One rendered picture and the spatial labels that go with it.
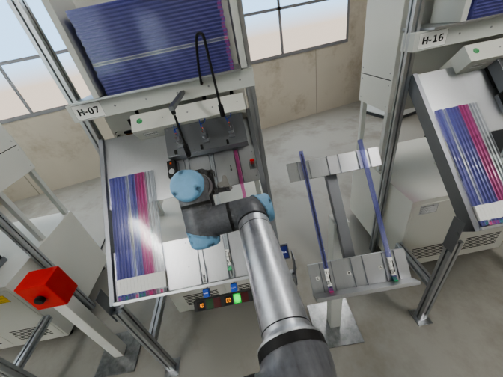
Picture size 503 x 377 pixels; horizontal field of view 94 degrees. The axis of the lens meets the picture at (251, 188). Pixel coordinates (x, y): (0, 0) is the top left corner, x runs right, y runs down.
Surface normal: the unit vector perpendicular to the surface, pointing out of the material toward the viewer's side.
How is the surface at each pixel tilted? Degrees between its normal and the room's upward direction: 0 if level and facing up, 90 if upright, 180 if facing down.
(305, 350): 18
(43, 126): 90
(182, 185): 55
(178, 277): 44
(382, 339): 0
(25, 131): 90
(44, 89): 90
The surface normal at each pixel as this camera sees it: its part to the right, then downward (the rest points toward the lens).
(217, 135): -0.04, -0.20
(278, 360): -0.54, -0.78
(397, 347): -0.17, -0.81
